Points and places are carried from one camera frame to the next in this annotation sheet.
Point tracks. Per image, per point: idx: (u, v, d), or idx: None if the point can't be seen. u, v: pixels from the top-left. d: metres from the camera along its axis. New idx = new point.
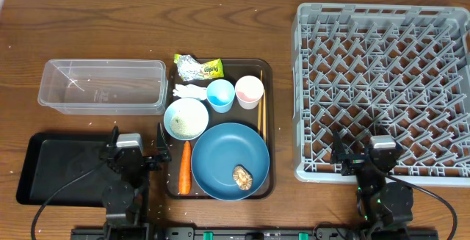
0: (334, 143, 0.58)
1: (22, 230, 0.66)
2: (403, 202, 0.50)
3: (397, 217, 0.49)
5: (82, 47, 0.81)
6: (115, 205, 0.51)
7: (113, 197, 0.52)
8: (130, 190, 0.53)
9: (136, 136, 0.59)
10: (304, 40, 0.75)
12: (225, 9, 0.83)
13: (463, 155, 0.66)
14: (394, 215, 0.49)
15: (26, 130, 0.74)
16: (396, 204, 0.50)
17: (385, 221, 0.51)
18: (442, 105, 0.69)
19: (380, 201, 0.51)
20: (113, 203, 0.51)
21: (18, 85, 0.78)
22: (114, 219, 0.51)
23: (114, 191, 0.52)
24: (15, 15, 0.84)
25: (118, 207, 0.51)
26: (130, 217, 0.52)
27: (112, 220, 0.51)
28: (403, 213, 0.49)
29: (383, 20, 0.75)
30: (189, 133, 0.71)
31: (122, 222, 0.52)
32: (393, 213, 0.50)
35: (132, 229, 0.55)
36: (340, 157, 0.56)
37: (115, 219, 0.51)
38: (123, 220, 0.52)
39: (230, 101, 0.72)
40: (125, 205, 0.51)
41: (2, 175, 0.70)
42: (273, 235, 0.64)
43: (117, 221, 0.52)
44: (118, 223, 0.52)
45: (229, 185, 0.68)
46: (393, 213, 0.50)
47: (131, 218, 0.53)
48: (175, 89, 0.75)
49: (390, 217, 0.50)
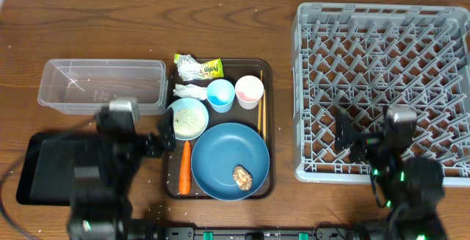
0: (344, 125, 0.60)
1: (22, 230, 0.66)
2: (432, 177, 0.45)
3: (427, 201, 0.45)
5: (82, 47, 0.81)
6: (87, 159, 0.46)
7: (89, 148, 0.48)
8: (106, 148, 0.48)
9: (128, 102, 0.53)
10: (304, 40, 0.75)
12: (225, 8, 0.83)
13: (463, 155, 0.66)
14: (424, 191, 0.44)
15: (25, 130, 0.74)
16: (426, 182, 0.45)
17: (413, 200, 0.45)
18: (442, 105, 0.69)
19: (405, 177, 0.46)
20: (88, 150, 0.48)
21: (18, 85, 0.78)
22: (84, 175, 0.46)
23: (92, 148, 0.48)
24: (15, 15, 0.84)
25: (92, 161, 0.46)
26: (101, 182, 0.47)
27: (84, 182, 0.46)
28: (432, 197, 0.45)
29: (383, 20, 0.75)
30: (189, 133, 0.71)
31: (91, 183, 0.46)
32: (422, 186, 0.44)
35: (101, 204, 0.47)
36: (351, 136, 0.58)
37: (84, 177, 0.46)
38: (95, 182, 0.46)
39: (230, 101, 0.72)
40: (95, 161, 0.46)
41: (3, 175, 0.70)
42: (273, 235, 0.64)
43: (88, 181, 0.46)
44: (89, 185, 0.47)
45: (229, 185, 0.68)
46: (423, 188, 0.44)
47: (103, 183, 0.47)
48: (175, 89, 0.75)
49: (418, 196, 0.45)
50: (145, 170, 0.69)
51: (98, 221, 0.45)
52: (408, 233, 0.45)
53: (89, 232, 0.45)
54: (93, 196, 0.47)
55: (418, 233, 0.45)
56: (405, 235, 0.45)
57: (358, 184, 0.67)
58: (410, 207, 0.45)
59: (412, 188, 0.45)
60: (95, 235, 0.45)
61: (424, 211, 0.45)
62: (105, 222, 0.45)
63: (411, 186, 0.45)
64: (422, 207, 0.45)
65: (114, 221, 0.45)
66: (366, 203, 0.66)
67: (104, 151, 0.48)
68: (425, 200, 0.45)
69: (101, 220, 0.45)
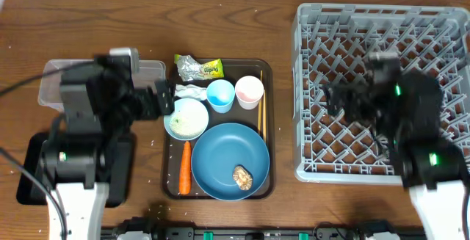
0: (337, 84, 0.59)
1: (22, 230, 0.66)
2: (427, 89, 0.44)
3: (425, 111, 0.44)
5: (82, 47, 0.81)
6: (78, 77, 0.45)
7: (84, 69, 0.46)
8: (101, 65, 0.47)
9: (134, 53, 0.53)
10: (304, 40, 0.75)
12: (225, 9, 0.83)
13: (463, 155, 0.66)
14: (421, 99, 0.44)
15: (26, 130, 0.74)
16: (424, 91, 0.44)
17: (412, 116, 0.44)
18: (442, 105, 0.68)
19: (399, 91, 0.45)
20: (81, 70, 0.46)
21: (18, 85, 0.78)
22: (71, 92, 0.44)
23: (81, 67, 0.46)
24: (15, 15, 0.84)
25: (80, 80, 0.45)
26: (87, 103, 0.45)
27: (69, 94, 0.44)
28: (431, 108, 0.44)
29: (383, 20, 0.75)
30: (189, 133, 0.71)
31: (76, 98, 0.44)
32: (418, 90, 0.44)
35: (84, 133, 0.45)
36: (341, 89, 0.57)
37: (72, 91, 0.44)
38: (83, 102, 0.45)
39: (230, 101, 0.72)
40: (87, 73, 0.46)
41: (3, 175, 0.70)
42: (273, 235, 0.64)
43: (73, 103, 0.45)
44: (75, 106, 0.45)
45: (229, 185, 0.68)
46: (419, 97, 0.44)
47: (89, 108, 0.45)
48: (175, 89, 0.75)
49: (416, 106, 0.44)
50: (144, 170, 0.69)
51: (77, 153, 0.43)
52: (420, 150, 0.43)
53: (66, 162, 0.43)
54: (77, 122, 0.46)
55: (430, 151, 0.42)
56: (416, 152, 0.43)
57: (358, 184, 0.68)
58: (413, 120, 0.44)
59: (410, 97, 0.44)
60: (72, 164, 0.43)
61: (426, 122, 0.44)
62: (83, 155, 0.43)
63: (409, 96, 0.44)
64: (425, 120, 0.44)
65: (93, 155, 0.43)
66: (366, 203, 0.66)
67: (98, 76, 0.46)
68: (424, 107, 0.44)
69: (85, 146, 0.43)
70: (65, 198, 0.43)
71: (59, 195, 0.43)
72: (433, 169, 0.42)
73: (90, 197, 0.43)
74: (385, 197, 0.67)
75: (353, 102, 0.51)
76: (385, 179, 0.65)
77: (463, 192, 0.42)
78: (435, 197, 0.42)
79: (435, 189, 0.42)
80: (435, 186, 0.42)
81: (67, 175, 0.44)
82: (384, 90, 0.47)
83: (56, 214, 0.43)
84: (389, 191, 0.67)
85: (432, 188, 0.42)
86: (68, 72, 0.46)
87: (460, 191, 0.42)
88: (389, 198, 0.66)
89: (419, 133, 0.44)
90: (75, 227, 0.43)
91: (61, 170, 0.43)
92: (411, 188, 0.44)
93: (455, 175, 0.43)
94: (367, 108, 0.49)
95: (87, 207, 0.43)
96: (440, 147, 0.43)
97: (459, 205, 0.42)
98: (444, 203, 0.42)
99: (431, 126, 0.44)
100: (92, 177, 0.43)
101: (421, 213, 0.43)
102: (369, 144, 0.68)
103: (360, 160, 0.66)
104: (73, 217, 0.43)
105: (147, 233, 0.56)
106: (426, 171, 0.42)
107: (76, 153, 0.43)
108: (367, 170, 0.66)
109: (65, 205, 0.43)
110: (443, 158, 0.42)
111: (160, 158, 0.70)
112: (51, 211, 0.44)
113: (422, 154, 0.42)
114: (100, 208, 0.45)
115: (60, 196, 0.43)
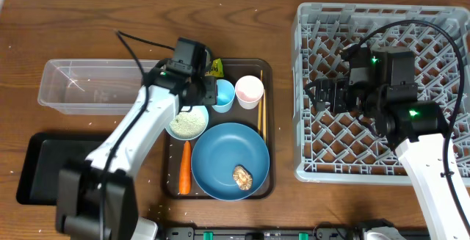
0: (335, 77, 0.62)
1: (23, 229, 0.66)
2: (402, 51, 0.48)
3: (399, 72, 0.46)
5: (82, 48, 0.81)
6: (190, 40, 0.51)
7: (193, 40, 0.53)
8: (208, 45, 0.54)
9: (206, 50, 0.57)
10: (304, 40, 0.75)
12: (225, 8, 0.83)
13: (463, 155, 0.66)
14: (393, 57, 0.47)
15: (25, 130, 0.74)
16: (398, 54, 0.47)
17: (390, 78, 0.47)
18: (442, 105, 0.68)
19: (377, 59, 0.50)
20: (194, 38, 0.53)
21: (18, 85, 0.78)
22: (182, 44, 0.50)
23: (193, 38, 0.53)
24: (15, 15, 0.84)
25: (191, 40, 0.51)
26: (189, 57, 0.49)
27: (181, 47, 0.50)
28: (405, 68, 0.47)
29: (383, 20, 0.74)
30: (189, 133, 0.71)
31: (183, 53, 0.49)
32: (393, 54, 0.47)
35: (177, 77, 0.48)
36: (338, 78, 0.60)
37: (184, 45, 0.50)
38: (186, 54, 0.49)
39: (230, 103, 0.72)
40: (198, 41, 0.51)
41: (3, 175, 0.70)
42: (273, 235, 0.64)
43: (180, 52, 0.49)
44: (179, 55, 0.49)
45: (229, 185, 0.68)
46: (392, 56, 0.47)
47: (190, 60, 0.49)
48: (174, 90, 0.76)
49: (389, 67, 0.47)
50: (145, 170, 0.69)
51: (172, 80, 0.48)
52: (399, 107, 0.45)
53: (161, 81, 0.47)
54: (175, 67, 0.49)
55: (409, 108, 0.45)
56: (396, 110, 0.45)
57: (358, 184, 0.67)
58: (389, 83, 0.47)
59: (385, 61, 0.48)
60: (165, 82, 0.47)
61: (400, 83, 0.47)
62: (174, 82, 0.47)
63: (384, 60, 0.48)
64: (400, 82, 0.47)
65: (179, 88, 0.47)
66: (366, 204, 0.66)
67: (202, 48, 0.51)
68: (400, 69, 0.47)
69: (174, 85, 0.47)
70: (156, 92, 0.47)
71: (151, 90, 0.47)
72: (415, 124, 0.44)
73: (170, 100, 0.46)
74: (385, 197, 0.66)
75: (338, 91, 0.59)
76: (385, 179, 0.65)
77: (442, 140, 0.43)
78: (418, 147, 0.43)
79: (417, 140, 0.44)
80: (416, 136, 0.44)
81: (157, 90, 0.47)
82: (362, 71, 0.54)
83: (142, 96, 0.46)
84: (389, 192, 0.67)
85: (413, 139, 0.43)
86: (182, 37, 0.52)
87: (440, 139, 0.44)
88: (389, 198, 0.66)
89: (398, 95, 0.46)
90: (153, 110, 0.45)
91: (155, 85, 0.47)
92: (399, 147, 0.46)
93: (435, 129, 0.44)
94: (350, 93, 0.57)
95: (167, 102, 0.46)
96: (418, 104, 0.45)
97: (440, 151, 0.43)
98: (426, 151, 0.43)
99: (407, 87, 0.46)
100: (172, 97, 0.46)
101: (407, 166, 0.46)
102: (369, 144, 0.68)
103: (360, 160, 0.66)
104: (155, 103, 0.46)
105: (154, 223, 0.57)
106: (408, 124, 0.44)
107: (170, 79, 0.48)
108: (367, 170, 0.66)
109: (153, 94, 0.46)
110: (423, 112, 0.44)
111: (160, 157, 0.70)
112: (138, 95, 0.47)
113: (402, 110, 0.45)
114: (168, 116, 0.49)
115: (151, 91, 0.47)
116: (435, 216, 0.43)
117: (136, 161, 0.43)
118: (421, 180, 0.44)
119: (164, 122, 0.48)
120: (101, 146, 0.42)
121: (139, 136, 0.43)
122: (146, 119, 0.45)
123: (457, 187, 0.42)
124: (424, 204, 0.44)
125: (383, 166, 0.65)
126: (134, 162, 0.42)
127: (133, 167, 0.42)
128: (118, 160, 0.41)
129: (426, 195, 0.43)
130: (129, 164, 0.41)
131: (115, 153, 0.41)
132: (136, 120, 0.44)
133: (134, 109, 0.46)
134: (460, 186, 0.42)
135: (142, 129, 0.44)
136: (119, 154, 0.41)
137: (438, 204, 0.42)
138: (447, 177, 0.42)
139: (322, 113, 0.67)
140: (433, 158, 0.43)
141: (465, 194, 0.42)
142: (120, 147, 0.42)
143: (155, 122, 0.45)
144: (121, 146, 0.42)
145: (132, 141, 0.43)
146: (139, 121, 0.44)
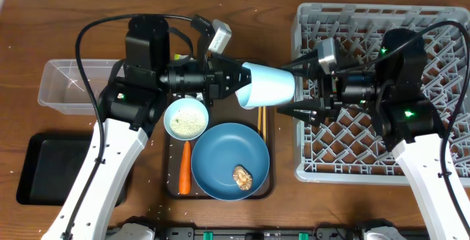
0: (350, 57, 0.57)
1: (22, 230, 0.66)
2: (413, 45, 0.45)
3: (407, 73, 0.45)
5: (83, 48, 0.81)
6: (144, 31, 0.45)
7: (150, 23, 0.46)
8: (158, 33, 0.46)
9: (223, 35, 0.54)
10: (304, 40, 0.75)
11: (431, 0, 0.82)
12: (225, 9, 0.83)
13: (463, 155, 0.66)
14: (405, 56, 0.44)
15: (25, 129, 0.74)
16: (410, 52, 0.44)
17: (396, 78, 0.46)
18: (442, 105, 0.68)
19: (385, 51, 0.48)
20: (147, 23, 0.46)
21: (17, 85, 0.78)
22: (135, 44, 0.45)
23: (146, 20, 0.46)
24: (15, 15, 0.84)
25: (145, 33, 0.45)
26: (147, 58, 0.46)
27: (133, 48, 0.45)
28: (413, 70, 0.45)
29: (383, 20, 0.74)
30: (189, 133, 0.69)
31: (137, 63, 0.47)
32: (404, 49, 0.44)
35: (139, 94, 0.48)
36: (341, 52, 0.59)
37: (134, 48, 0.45)
38: (144, 56, 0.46)
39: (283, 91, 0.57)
40: (150, 35, 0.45)
41: (3, 174, 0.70)
42: (273, 235, 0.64)
43: (135, 53, 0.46)
44: (136, 56, 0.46)
45: (229, 185, 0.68)
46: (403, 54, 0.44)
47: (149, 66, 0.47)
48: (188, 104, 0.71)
49: (398, 66, 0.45)
50: (145, 170, 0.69)
51: (134, 101, 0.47)
52: (396, 109, 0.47)
53: (123, 103, 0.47)
54: (135, 73, 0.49)
55: (405, 108, 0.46)
56: (393, 111, 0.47)
57: (357, 184, 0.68)
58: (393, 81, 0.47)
59: (394, 57, 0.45)
60: (125, 107, 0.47)
61: (405, 84, 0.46)
62: (138, 103, 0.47)
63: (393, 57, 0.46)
64: (405, 82, 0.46)
65: (143, 106, 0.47)
66: (366, 204, 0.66)
67: (162, 35, 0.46)
68: (408, 69, 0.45)
69: (135, 107, 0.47)
70: (110, 131, 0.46)
71: (106, 128, 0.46)
72: (410, 124, 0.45)
73: (134, 136, 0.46)
74: (385, 197, 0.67)
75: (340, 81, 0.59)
76: (385, 179, 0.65)
77: (438, 140, 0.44)
78: (415, 147, 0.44)
79: (414, 142, 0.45)
80: (413, 138, 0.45)
81: (117, 115, 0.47)
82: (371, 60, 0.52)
83: (96, 144, 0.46)
84: (389, 192, 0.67)
85: (410, 140, 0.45)
86: (134, 24, 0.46)
87: (436, 140, 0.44)
88: (389, 198, 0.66)
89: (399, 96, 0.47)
90: (110, 161, 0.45)
91: (114, 110, 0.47)
92: (395, 147, 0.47)
93: (429, 129, 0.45)
94: (352, 89, 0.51)
95: (127, 144, 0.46)
96: (414, 105, 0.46)
97: (437, 152, 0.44)
98: (423, 152, 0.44)
99: (412, 88, 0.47)
100: (136, 122, 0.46)
101: (404, 166, 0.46)
102: (369, 144, 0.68)
103: (360, 160, 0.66)
104: (111, 151, 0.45)
105: (150, 227, 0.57)
106: (405, 125, 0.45)
107: (131, 101, 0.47)
108: (367, 170, 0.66)
109: (108, 136, 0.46)
110: (418, 114, 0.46)
111: (160, 157, 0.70)
112: (92, 139, 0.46)
113: (398, 113, 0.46)
114: (134, 153, 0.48)
115: (108, 127, 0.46)
116: (432, 215, 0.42)
117: (101, 223, 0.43)
118: (418, 180, 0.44)
119: (128, 166, 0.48)
120: (56, 220, 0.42)
121: (98, 197, 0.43)
122: (103, 172, 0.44)
123: (455, 187, 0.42)
124: (423, 204, 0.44)
125: (383, 166, 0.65)
126: (99, 226, 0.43)
127: (99, 231, 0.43)
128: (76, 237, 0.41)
129: (424, 194, 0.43)
130: (93, 229, 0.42)
131: (71, 231, 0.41)
132: (91, 176, 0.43)
133: (89, 164, 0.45)
134: (457, 186, 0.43)
135: (99, 188, 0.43)
136: (78, 224, 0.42)
137: (435, 203, 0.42)
138: (444, 177, 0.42)
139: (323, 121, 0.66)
140: (430, 158, 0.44)
141: (464, 194, 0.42)
142: (78, 218, 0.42)
143: (114, 172, 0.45)
144: (77, 221, 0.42)
145: (91, 206, 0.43)
146: (95, 177, 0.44)
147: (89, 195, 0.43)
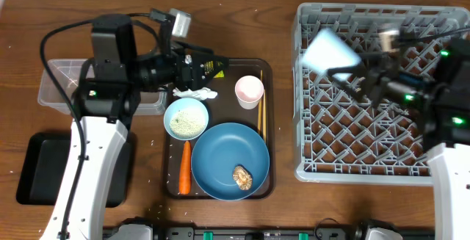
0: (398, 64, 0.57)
1: (22, 229, 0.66)
2: None
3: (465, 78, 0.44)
5: (83, 48, 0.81)
6: (107, 24, 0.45)
7: (111, 17, 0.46)
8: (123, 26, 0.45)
9: (183, 18, 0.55)
10: (304, 40, 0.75)
11: None
12: (225, 9, 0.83)
13: None
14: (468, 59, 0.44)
15: (25, 130, 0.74)
16: None
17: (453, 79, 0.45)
18: None
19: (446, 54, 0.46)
20: (109, 18, 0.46)
21: (17, 86, 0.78)
22: (100, 39, 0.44)
23: (107, 17, 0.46)
24: (15, 15, 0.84)
25: (109, 26, 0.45)
26: (115, 51, 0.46)
27: (98, 43, 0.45)
28: None
29: (383, 20, 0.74)
30: (189, 133, 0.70)
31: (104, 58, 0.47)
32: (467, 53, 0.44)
35: (110, 88, 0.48)
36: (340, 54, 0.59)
37: (100, 43, 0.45)
38: (110, 49, 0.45)
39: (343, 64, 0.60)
40: (114, 26, 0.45)
41: (3, 174, 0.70)
42: (273, 235, 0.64)
43: (100, 49, 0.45)
44: (103, 52, 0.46)
45: (230, 185, 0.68)
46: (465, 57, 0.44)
47: (117, 59, 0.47)
48: (188, 104, 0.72)
49: (459, 69, 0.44)
50: (144, 170, 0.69)
51: (107, 95, 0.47)
52: (445, 111, 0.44)
53: (95, 100, 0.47)
54: (104, 69, 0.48)
55: (454, 114, 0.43)
56: (440, 113, 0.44)
57: (358, 184, 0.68)
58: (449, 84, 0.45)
59: (454, 59, 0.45)
60: (100, 102, 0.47)
61: (460, 89, 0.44)
62: (110, 97, 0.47)
63: (454, 58, 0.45)
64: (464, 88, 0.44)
65: (118, 98, 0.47)
66: (367, 203, 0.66)
67: (127, 26, 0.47)
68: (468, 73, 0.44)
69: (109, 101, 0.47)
70: (89, 128, 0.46)
71: (84, 125, 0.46)
72: (457, 131, 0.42)
73: (111, 129, 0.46)
74: (385, 197, 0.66)
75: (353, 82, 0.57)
76: (385, 179, 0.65)
77: None
78: (454, 153, 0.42)
79: (454, 147, 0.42)
80: (454, 143, 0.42)
81: (95, 112, 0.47)
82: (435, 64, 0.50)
83: (77, 143, 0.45)
84: (389, 192, 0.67)
85: (451, 145, 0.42)
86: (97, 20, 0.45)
87: None
88: (389, 198, 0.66)
89: (451, 100, 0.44)
90: (93, 156, 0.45)
91: (89, 108, 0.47)
92: (432, 149, 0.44)
93: None
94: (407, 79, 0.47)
95: (106, 138, 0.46)
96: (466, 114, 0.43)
97: None
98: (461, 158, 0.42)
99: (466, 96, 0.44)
100: (114, 114, 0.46)
101: (435, 168, 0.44)
102: (369, 144, 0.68)
103: (360, 160, 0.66)
104: (92, 146, 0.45)
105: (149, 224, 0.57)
106: (449, 129, 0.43)
107: (103, 95, 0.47)
108: (367, 170, 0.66)
109: (88, 133, 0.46)
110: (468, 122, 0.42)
111: (159, 157, 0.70)
112: (71, 139, 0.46)
113: (446, 114, 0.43)
114: (117, 146, 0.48)
115: (86, 125, 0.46)
116: (445, 218, 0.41)
117: (96, 217, 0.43)
118: (443, 183, 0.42)
119: (113, 159, 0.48)
120: (50, 222, 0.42)
121: (87, 193, 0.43)
122: (88, 169, 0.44)
123: None
124: (440, 206, 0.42)
125: (383, 166, 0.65)
126: (94, 222, 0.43)
127: (95, 226, 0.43)
128: (73, 235, 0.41)
129: (443, 197, 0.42)
130: (88, 226, 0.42)
131: (67, 230, 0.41)
132: (78, 174, 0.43)
133: (72, 161, 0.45)
134: None
135: (87, 185, 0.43)
136: (73, 222, 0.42)
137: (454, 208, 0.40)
138: None
139: (322, 112, 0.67)
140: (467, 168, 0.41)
141: None
142: (72, 217, 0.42)
143: (99, 166, 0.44)
144: (71, 219, 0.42)
145: (83, 203, 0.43)
146: (81, 174, 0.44)
147: (78, 194, 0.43)
